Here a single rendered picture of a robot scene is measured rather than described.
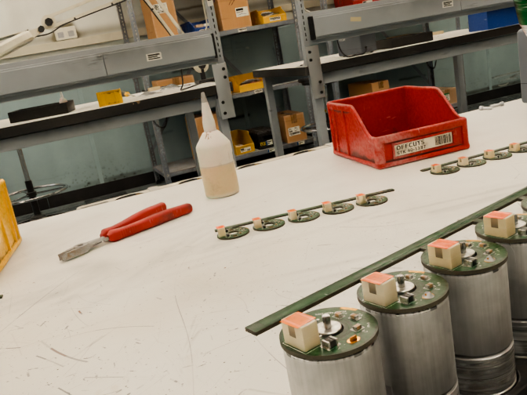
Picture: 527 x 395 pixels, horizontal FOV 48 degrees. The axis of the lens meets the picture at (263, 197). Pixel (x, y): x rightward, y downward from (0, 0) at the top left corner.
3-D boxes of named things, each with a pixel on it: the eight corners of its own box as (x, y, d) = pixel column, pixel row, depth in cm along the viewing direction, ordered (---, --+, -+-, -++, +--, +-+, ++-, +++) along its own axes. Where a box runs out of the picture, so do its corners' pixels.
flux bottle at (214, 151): (242, 186, 60) (223, 87, 57) (237, 196, 57) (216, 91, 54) (209, 191, 60) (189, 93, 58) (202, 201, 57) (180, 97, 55)
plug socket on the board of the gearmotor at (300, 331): (328, 340, 15) (325, 315, 14) (302, 355, 14) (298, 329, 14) (307, 331, 15) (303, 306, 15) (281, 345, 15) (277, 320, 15)
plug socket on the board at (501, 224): (520, 231, 19) (518, 211, 19) (505, 240, 19) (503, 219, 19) (497, 227, 20) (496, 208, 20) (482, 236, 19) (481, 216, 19)
